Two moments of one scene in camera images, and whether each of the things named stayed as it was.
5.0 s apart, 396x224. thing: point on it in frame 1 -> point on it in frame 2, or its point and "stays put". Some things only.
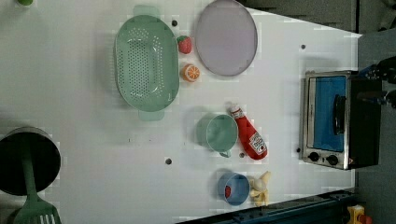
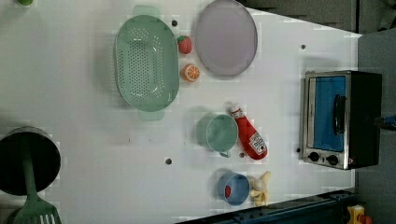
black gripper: x=385 y=71 -> x=388 y=122
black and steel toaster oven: x=340 y=119 stays put
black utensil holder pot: x=46 y=154 stays put
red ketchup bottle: x=252 y=141 stays put
